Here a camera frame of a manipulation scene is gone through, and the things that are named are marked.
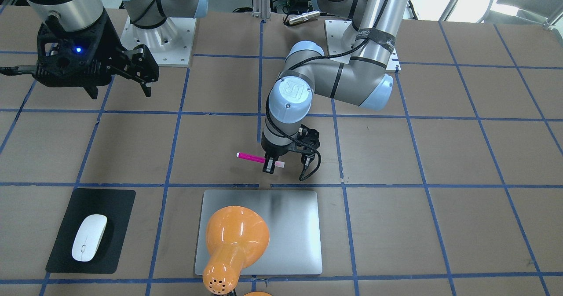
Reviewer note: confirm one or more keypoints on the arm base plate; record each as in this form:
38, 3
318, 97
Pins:
171, 43
340, 37

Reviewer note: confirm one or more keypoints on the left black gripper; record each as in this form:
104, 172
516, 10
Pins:
272, 149

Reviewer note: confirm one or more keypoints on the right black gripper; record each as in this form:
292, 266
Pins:
109, 45

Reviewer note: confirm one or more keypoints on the orange desk lamp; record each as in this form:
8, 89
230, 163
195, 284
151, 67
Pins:
236, 237

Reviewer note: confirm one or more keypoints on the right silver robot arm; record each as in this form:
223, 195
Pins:
80, 14

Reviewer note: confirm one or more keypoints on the silver metal cylinder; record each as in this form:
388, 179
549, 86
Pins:
302, 18

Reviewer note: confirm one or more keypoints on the black mousepad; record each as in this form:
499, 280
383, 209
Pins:
116, 205

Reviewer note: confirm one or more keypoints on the pink highlighter pen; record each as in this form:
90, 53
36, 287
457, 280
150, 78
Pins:
251, 157

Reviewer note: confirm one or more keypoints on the grey closed laptop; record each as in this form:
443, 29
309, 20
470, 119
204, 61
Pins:
292, 218

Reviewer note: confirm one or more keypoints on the white computer mouse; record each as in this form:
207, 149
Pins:
88, 237

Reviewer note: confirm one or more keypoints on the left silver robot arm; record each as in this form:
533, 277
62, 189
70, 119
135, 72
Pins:
362, 81

